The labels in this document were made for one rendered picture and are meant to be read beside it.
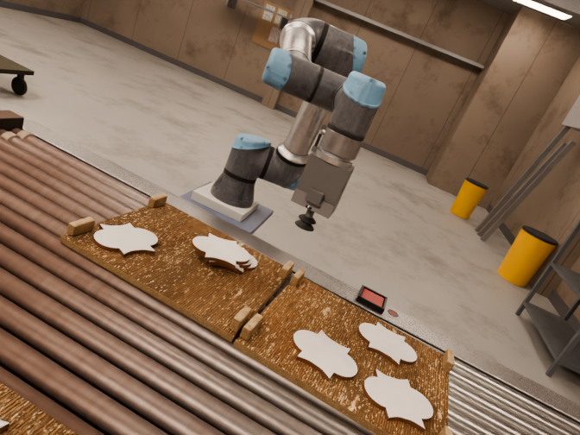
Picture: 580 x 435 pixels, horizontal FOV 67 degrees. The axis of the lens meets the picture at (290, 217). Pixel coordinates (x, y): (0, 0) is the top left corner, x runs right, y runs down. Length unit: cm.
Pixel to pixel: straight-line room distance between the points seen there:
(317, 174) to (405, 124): 887
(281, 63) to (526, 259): 476
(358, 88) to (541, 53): 837
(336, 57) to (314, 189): 52
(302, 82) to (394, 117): 881
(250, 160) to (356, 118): 67
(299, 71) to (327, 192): 24
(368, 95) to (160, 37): 1038
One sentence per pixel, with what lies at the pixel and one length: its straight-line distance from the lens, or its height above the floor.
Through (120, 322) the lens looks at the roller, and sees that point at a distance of 82.
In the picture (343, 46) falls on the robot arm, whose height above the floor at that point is 148.
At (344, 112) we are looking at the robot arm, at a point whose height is 137.
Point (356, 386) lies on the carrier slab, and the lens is 87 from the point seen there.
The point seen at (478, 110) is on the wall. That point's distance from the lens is 894.
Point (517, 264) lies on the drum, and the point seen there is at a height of 22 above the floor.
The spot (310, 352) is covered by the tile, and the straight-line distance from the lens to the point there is 87.
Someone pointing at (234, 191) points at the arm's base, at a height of 95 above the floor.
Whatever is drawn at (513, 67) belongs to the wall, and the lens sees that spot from 903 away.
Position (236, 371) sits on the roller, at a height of 92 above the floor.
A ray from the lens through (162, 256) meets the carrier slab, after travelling 99.
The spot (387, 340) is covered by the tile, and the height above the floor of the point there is 95.
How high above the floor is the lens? 144
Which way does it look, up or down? 20 degrees down
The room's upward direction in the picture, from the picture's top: 23 degrees clockwise
